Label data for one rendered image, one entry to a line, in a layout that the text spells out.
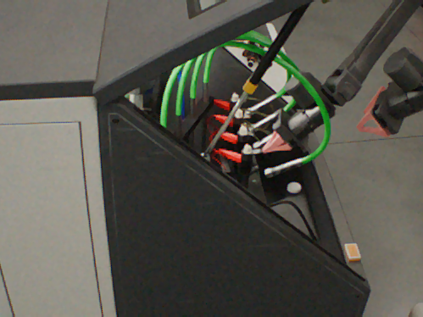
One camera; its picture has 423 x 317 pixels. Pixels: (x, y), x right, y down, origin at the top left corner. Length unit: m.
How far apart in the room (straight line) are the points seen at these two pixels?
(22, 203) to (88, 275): 0.23
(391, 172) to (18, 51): 2.66
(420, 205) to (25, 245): 2.43
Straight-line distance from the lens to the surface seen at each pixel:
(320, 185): 1.76
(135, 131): 1.11
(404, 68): 1.19
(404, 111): 1.26
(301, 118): 1.51
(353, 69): 1.51
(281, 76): 2.18
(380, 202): 3.30
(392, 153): 3.69
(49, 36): 1.23
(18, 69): 1.12
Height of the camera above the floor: 2.00
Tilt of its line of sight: 36 degrees down
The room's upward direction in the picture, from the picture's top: 3 degrees clockwise
